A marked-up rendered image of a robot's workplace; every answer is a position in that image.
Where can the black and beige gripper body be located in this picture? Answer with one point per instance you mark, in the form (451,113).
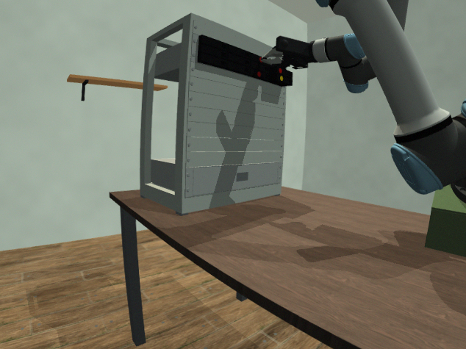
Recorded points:
(300,61)

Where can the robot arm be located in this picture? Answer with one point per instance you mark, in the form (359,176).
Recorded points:
(430,152)

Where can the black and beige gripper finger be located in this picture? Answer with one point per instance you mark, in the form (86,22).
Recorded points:
(278,62)
(272,52)

